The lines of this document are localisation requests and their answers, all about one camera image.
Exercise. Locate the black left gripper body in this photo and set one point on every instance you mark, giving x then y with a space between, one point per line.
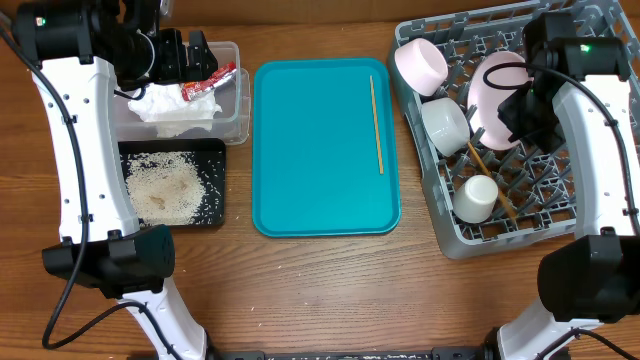
171 67

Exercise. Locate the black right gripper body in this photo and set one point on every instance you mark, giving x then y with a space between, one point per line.
529 115

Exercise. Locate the red snack wrapper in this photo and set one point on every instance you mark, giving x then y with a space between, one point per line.
192 91

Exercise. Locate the white napkin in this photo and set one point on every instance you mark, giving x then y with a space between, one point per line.
165 103

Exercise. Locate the pink round plate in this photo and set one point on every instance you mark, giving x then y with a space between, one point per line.
487 101

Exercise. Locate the grey small bowl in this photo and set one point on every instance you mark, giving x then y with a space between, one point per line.
445 125

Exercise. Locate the white cup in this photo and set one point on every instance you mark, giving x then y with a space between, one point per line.
474 201

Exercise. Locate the pink bowl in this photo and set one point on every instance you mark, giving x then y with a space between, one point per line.
422 66

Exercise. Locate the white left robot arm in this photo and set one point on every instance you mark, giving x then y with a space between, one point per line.
82 54

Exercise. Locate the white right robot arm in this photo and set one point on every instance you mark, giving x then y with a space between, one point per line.
577 95

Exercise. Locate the grey dishwasher rack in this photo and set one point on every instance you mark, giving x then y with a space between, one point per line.
539 186

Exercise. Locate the clear plastic bin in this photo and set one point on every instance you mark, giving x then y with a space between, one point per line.
230 124

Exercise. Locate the black plastic tray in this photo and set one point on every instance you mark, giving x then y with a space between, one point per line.
215 150

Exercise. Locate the pile of rice grains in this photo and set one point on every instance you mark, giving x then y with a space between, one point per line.
165 187

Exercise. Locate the teal serving tray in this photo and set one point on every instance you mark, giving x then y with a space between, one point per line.
315 170

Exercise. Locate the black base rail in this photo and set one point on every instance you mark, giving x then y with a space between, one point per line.
350 355

